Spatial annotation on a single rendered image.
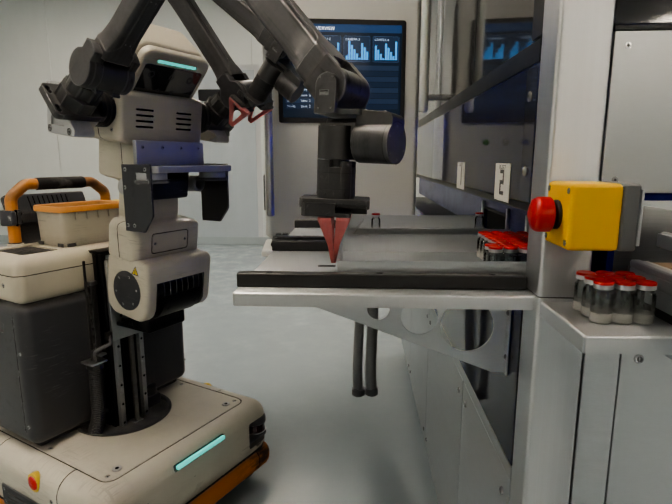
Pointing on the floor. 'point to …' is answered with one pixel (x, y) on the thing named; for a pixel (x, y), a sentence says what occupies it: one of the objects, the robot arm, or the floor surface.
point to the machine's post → (556, 416)
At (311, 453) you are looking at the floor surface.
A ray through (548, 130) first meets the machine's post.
